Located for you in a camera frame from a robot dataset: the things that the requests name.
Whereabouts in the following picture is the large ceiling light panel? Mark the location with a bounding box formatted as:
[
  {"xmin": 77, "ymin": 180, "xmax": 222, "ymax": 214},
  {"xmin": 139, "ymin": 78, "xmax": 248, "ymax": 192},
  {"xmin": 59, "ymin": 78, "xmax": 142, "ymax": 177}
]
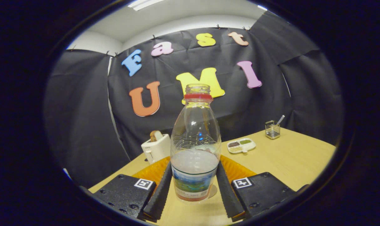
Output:
[{"xmin": 128, "ymin": 0, "xmax": 167, "ymax": 11}]

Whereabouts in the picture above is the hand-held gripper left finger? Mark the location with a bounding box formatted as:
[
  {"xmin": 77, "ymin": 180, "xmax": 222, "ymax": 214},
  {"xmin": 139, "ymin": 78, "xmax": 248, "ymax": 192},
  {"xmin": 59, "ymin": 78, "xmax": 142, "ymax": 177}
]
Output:
[{"xmin": 91, "ymin": 156, "xmax": 175, "ymax": 222}]

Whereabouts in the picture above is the clear plastic juice bottle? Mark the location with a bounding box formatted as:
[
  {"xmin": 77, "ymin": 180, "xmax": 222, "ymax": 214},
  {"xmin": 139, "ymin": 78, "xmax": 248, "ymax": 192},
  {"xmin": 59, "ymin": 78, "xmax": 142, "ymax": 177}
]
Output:
[{"xmin": 170, "ymin": 83, "xmax": 222, "ymax": 202}]

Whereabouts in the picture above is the wire mesh holder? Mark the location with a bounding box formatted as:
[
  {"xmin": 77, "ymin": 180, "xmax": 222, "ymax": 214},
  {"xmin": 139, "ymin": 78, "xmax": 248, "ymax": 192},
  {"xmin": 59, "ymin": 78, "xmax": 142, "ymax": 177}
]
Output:
[{"xmin": 265, "ymin": 120, "xmax": 280, "ymax": 140}]

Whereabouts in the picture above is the small white divided dish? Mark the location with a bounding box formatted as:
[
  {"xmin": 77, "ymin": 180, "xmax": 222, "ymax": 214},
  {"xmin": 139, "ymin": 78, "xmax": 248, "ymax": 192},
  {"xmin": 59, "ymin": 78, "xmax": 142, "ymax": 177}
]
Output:
[{"xmin": 227, "ymin": 138, "xmax": 257, "ymax": 154}]

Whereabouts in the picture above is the white toaster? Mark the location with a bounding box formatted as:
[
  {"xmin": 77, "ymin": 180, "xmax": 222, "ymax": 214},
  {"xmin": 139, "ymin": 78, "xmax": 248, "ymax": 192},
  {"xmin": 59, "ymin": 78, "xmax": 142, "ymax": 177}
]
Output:
[{"xmin": 141, "ymin": 134, "xmax": 171, "ymax": 164}]

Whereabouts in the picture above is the wooden table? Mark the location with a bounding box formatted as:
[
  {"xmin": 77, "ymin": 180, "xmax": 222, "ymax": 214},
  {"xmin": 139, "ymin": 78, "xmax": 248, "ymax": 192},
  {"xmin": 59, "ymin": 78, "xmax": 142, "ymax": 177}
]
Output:
[{"xmin": 88, "ymin": 127, "xmax": 336, "ymax": 226}]

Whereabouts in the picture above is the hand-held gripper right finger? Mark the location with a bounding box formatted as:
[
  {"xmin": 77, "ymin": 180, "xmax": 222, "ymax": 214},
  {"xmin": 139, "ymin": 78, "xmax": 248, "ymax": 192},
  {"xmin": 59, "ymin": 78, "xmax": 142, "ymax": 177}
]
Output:
[{"xmin": 216, "ymin": 155, "xmax": 299, "ymax": 222}]

